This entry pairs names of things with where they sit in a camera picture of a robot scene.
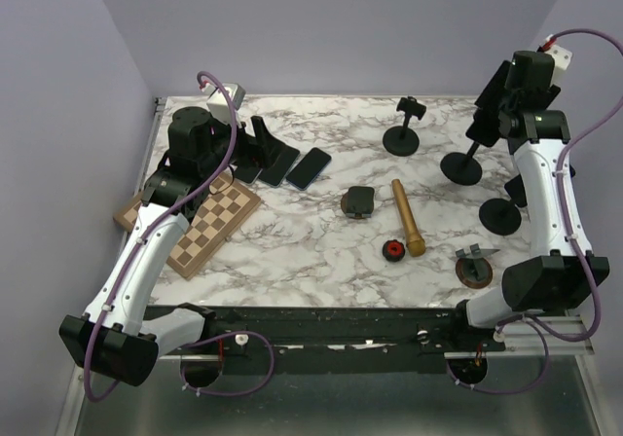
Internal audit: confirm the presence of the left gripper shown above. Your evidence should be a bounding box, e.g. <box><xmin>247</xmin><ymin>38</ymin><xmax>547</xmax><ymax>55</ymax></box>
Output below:
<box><xmin>199</xmin><ymin>111</ymin><xmax>286</xmax><ymax>177</ymax></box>

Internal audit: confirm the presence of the black phone teal edge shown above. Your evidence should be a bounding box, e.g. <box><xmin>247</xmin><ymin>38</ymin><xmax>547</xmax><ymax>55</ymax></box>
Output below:
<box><xmin>258</xmin><ymin>145</ymin><xmax>300</xmax><ymax>188</ymax></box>

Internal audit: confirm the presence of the black phone silver edge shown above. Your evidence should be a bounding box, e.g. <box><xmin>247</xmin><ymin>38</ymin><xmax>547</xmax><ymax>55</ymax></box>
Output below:
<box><xmin>466</xmin><ymin>60</ymin><xmax>511</xmax><ymax>148</ymax></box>

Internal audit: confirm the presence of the dark phone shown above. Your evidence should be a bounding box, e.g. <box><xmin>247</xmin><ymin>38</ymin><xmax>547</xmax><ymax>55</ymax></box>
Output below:
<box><xmin>286</xmin><ymin>148</ymin><xmax>331</xmax><ymax>191</ymax></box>

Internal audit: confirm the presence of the black round-base clamp stand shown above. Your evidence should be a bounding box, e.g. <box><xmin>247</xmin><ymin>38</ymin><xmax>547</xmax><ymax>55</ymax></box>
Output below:
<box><xmin>383</xmin><ymin>96</ymin><xmax>427</xmax><ymax>157</ymax></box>

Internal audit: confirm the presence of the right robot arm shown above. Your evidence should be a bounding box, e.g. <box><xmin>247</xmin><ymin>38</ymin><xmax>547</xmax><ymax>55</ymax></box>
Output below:
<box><xmin>447</xmin><ymin>46</ymin><xmax>609</xmax><ymax>350</ymax></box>

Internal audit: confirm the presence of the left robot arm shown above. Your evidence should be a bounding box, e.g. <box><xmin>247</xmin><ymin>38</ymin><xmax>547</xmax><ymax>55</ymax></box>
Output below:
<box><xmin>59</xmin><ymin>107</ymin><xmax>284</xmax><ymax>386</ymax></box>

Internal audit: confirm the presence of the dark round stand centre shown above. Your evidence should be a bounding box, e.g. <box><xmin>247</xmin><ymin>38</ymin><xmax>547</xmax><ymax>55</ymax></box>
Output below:
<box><xmin>341</xmin><ymin>186</ymin><xmax>375</xmax><ymax>220</ymax></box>

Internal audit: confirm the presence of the wooden disc phone stand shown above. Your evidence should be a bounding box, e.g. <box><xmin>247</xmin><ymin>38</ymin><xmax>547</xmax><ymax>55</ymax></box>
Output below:
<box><xmin>456</xmin><ymin>243</ymin><xmax>499</xmax><ymax>289</ymax></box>

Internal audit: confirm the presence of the wooden chessboard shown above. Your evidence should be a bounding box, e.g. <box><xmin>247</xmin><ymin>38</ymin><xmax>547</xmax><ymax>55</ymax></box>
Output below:
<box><xmin>113</xmin><ymin>170</ymin><xmax>263</xmax><ymax>280</ymax></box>

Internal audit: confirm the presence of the black red round cap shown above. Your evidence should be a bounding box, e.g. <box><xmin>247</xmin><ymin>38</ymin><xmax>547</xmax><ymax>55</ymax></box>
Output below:
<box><xmin>382</xmin><ymin>239</ymin><xmax>406</xmax><ymax>263</ymax></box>

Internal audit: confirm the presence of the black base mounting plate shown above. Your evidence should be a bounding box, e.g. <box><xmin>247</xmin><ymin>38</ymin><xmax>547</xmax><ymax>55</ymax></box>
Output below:
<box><xmin>174</xmin><ymin>307</ymin><xmax>505</xmax><ymax>376</ymax></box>

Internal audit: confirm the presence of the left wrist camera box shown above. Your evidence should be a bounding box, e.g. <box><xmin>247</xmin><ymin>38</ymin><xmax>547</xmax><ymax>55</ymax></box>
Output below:
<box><xmin>200</xmin><ymin>83</ymin><xmax>246</xmax><ymax>125</ymax></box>

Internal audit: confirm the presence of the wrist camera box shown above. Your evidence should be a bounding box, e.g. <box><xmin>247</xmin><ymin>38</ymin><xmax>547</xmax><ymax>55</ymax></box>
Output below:
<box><xmin>537</xmin><ymin>35</ymin><xmax>573</xmax><ymax>86</ymax></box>
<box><xmin>200</xmin><ymin>83</ymin><xmax>246</xmax><ymax>125</ymax></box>

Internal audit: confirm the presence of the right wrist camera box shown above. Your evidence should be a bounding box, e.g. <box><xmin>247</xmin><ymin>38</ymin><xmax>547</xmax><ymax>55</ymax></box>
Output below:
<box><xmin>537</xmin><ymin>35</ymin><xmax>573</xmax><ymax>86</ymax></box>

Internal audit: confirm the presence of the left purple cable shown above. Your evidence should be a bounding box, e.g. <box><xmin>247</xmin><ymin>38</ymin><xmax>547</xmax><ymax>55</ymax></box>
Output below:
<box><xmin>82</xmin><ymin>70</ymin><xmax>275</xmax><ymax>403</ymax></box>

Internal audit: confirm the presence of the aluminium frame rail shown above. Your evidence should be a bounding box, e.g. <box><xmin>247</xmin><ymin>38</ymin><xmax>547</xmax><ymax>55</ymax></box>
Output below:
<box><xmin>57</xmin><ymin>95</ymin><xmax>598</xmax><ymax>436</ymax></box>

